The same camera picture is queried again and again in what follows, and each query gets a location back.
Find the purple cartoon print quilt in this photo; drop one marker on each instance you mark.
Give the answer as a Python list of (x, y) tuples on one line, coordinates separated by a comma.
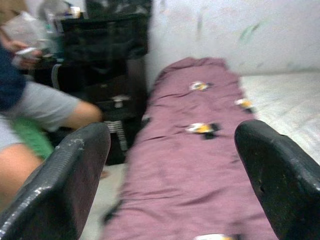
[(187, 162)]

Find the black bag white lettering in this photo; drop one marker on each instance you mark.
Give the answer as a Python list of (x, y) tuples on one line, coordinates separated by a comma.
[(117, 135)]

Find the white phone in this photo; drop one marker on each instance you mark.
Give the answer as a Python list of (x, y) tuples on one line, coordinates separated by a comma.
[(25, 52)]

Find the clear plastic bag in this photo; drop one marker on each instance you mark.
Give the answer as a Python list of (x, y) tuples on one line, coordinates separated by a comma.
[(27, 27)]

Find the green plastic stool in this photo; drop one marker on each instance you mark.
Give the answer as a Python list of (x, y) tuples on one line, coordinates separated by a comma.
[(32, 140)]

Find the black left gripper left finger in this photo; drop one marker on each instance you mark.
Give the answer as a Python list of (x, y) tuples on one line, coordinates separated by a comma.
[(55, 190)]

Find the white quilted mattress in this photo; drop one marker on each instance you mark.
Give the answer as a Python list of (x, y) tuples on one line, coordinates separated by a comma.
[(287, 100)]

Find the seated person grey shorts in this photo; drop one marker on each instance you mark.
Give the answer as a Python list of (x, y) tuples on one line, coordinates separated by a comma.
[(45, 107)]

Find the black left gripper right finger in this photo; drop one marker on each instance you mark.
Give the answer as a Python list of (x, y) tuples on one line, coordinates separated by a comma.
[(287, 187)]

